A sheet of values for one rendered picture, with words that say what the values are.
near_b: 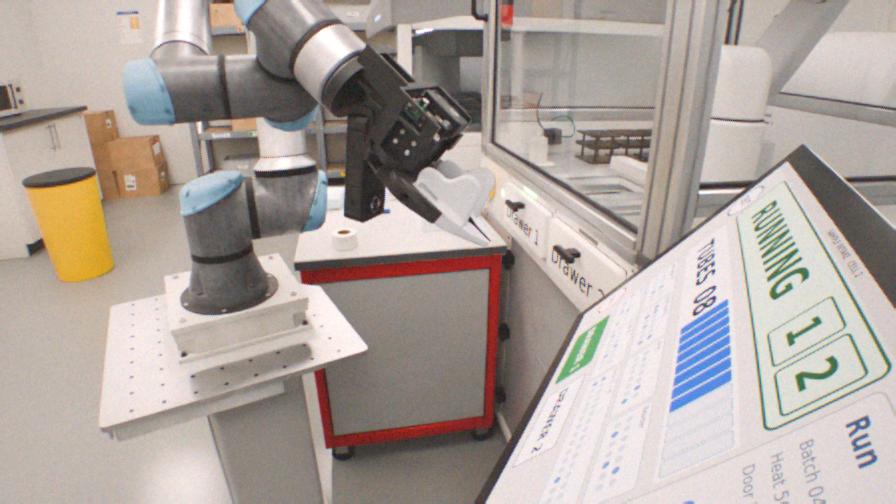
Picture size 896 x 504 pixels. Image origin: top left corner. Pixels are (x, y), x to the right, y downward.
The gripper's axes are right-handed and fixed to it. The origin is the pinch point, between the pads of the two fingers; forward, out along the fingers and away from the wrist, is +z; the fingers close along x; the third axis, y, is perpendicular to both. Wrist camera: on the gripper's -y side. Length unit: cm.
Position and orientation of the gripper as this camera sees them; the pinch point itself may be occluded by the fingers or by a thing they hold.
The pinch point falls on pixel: (475, 238)
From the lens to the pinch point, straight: 48.0
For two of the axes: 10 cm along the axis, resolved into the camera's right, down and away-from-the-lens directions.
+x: 4.6, -3.4, 8.2
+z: 6.8, 7.3, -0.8
